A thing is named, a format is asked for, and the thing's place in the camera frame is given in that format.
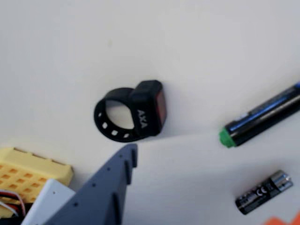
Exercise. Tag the yellow perforated robot base part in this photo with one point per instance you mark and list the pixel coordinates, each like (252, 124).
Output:
(23, 164)

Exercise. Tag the black and silver battery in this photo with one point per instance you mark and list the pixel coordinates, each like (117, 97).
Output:
(257, 194)

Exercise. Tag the black bike light red lens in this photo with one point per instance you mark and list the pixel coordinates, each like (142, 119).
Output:
(145, 105)

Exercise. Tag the black marker with green end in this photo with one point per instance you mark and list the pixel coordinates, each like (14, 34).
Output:
(257, 119)

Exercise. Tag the white and teal robot arm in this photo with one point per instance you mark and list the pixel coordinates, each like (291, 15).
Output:
(49, 194)

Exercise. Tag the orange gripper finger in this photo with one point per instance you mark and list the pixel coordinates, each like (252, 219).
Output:
(293, 221)

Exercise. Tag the blue-grey gripper finger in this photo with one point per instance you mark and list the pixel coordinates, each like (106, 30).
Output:
(93, 199)

